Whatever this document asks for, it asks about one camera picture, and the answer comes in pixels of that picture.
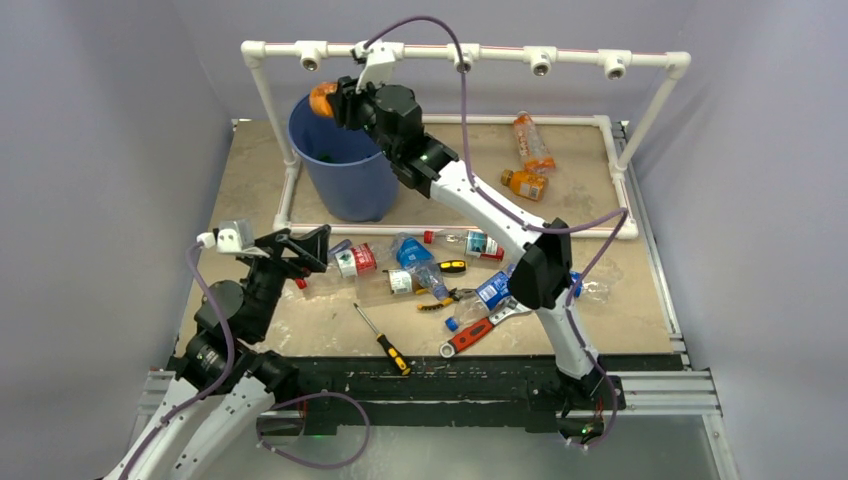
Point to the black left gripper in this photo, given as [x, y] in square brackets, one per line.
[311, 248]

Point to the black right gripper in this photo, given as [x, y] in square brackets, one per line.
[345, 100]

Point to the orange crushed bottle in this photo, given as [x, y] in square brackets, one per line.
[318, 99]

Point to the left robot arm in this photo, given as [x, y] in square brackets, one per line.
[220, 384]

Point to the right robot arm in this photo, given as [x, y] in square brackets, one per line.
[392, 118]

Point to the blue plastic bin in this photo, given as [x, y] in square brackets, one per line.
[351, 175]

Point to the red cap crushed bottle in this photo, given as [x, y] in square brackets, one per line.
[346, 263]

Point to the blue label crushed bottle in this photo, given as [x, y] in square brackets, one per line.
[413, 257]

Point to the yellow black screwdriver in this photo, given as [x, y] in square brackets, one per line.
[398, 360]

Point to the red label clear bottle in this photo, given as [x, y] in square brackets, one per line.
[470, 243]

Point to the tall orange bottle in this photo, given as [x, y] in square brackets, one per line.
[533, 151]

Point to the red adjustable wrench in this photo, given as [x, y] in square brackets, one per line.
[468, 336]

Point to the short orange juice bottle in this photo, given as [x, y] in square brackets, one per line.
[525, 184]

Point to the small blue label bottle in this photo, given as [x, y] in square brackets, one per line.
[480, 301]

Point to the pepsi label bottle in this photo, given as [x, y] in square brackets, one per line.
[593, 289]

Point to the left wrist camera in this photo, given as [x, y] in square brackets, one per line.
[232, 237]

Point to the yellow handle pliers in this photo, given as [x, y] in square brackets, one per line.
[444, 296]

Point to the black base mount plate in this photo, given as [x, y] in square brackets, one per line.
[476, 391]

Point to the white PVC pipe frame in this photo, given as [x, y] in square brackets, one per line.
[614, 63]

